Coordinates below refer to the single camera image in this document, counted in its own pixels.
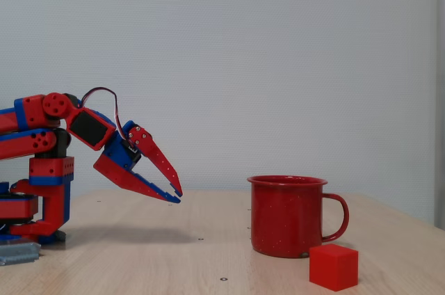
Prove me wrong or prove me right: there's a red cube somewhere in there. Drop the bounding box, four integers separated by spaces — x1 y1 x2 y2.
309 243 359 292

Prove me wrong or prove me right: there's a red enamel mug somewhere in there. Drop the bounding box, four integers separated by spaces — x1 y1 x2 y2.
246 175 350 259

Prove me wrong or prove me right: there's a grey metal table clamp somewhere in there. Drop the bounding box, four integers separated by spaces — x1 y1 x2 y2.
0 241 42 267

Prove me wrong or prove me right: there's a red white black servo cable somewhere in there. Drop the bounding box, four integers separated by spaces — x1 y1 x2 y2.
80 86 137 152

